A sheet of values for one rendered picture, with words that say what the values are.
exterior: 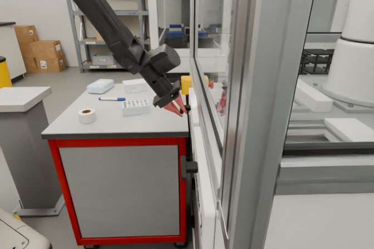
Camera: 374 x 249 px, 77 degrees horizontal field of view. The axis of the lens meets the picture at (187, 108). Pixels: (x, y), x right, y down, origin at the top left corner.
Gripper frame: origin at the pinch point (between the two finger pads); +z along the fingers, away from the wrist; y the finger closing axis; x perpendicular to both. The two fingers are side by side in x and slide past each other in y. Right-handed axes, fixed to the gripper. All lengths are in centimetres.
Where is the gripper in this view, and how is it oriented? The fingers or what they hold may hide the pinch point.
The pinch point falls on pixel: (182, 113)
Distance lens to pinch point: 77.4
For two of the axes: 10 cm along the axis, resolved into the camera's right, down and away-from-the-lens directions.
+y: 8.2, -5.4, -2.0
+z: 5.7, 7.3, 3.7
